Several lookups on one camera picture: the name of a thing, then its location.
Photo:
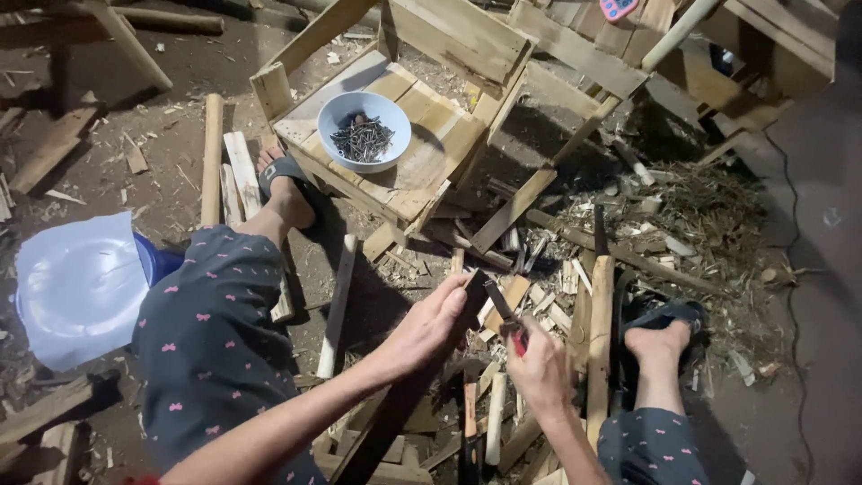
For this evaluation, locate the person's right hand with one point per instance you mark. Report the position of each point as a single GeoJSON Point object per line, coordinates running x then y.
{"type": "Point", "coordinates": [542, 374]}

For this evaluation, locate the person's left hand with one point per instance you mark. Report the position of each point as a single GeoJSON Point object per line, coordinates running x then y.
{"type": "Point", "coordinates": [421, 333]}

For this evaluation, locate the dark wooden slat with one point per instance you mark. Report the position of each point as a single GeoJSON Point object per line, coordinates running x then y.
{"type": "Point", "coordinates": [397, 411]}

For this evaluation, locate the long brown wooden plank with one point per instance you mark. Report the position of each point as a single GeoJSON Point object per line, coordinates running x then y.
{"type": "Point", "coordinates": [599, 350]}

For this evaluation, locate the short white wooden stick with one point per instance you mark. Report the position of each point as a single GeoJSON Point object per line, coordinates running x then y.
{"type": "Point", "coordinates": [495, 417]}

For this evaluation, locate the white peeled wooden stick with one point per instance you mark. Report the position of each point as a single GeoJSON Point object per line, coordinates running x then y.
{"type": "Point", "coordinates": [338, 303]}

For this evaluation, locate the person's right leg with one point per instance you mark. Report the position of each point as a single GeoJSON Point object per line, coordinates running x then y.
{"type": "Point", "coordinates": [656, 417]}

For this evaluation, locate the person's leg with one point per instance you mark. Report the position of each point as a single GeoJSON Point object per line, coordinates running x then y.
{"type": "Point", "coordinates": [656, 417]}
{"type": "Point", "coordinates": [209, 350]}

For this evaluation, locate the black right sandal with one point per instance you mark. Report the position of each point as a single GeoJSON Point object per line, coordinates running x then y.
{"type": "Point", "coordinates": [667, 313]}

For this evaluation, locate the black sandal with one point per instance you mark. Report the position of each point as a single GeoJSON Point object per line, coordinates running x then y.
{"type": "Point", "coordinates": [667, 313]}
{"type": "Point", "coordinates": [283, 170]}

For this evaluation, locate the long dark branch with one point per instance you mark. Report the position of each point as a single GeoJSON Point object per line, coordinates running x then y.
{"type": "Point", "coordinates": [626, 252]}

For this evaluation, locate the dark metal blade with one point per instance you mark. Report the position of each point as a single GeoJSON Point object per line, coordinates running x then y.
{"type": "Point", "coordinates": [599, 229]}

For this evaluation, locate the pile of wood shavings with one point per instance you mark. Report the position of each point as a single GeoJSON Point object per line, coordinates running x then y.
{"type": "Point", "coordinates": [673, 222]}

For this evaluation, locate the heap of dark nails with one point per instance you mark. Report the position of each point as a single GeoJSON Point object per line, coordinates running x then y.
{"type": "Point", "coordinates": [362, 139]}

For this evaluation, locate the light blue plastic bowl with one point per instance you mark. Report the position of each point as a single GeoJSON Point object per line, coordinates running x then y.
{"type": "Point", "coordinates": [363, 131]}

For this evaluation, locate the small wooden pallet chair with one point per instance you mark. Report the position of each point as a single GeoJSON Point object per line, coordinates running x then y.
{"type": "Point", "coordinates": [417, 121]}

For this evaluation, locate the person's left leg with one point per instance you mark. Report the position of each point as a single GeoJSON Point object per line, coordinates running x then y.
{"type": "Point", "coordinates": [209, 350]}

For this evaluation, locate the black left sandal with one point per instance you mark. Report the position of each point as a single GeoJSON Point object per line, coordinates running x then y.
{"type": "Point", "coordinates": [283, 170]}

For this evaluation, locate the flat pale wooden slat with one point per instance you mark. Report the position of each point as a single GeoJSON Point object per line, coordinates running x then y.
{"type": "Point", "coordinates": [242, 172]}

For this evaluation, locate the round pale wooden stick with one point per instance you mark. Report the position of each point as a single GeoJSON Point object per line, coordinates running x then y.
{"type": "Point", "coordinates": [212, 158]}

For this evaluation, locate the blue plastic bucket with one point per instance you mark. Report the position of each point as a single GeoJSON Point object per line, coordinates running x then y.
{"type": "Point", "coordinates": [156, 259]}

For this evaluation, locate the unfinished wooden pallet chair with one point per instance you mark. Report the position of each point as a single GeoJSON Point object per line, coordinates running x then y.
{"type": "Point", "coordinates": [673, 60]}

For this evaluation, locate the white round pole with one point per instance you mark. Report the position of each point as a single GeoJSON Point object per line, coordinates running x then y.
{"type": "Point", "coordinates": [677, 33]}

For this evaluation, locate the dark rough wooden beam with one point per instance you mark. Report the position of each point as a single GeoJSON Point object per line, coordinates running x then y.
{"type": "Point", "coordinates": [57, 404]}

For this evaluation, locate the pink digital timer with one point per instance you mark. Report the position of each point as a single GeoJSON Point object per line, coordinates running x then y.
{"type": "Point", "coordinates": [616, 8]}

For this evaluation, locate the round wooden log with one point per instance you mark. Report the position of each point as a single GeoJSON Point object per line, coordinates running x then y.
{"type": "Point", "coordinates": [168, 20]}

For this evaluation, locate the wooden bench leg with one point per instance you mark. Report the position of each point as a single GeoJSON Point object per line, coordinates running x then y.
{"type": "Point", "coordinates": [131, 44]}

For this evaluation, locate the weathered wooden plank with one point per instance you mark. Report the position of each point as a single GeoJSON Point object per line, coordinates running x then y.
{"type": "Point", "coordinates": [54, 148]}

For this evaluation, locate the wooden slat frame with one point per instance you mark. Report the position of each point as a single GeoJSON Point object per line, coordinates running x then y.
{"type": "Point", "coordinates": [377, 468]}

